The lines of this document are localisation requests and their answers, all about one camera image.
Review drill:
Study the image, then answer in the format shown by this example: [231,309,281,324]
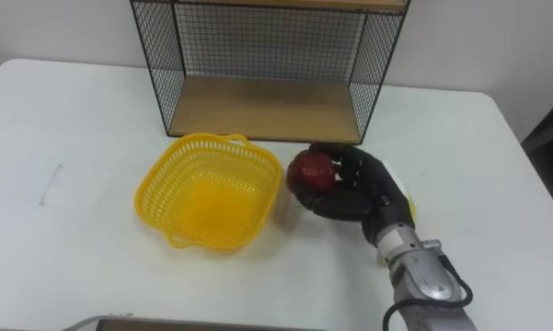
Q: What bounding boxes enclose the white table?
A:
[0,58,553,331]

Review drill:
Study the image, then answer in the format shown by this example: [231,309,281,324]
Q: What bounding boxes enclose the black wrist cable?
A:
[381,254,475,331]

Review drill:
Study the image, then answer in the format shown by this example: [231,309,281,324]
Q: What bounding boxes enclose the dark grey furniture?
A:
[520,89,553,229]

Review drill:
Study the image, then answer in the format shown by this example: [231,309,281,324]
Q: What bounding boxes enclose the grey framed brown board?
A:
[57,314,328,331]

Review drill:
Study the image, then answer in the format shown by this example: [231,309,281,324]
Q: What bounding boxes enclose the red apple soft toy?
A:
[285,150,340,195]

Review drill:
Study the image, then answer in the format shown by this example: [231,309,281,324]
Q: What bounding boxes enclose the black wire shelf wooden boards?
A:
[129,0,411,145]

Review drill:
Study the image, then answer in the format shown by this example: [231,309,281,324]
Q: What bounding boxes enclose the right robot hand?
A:
[294,142,417,247]

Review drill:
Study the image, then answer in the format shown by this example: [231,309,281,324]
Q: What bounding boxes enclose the yellow plastic basket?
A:
[132,131,284,252]

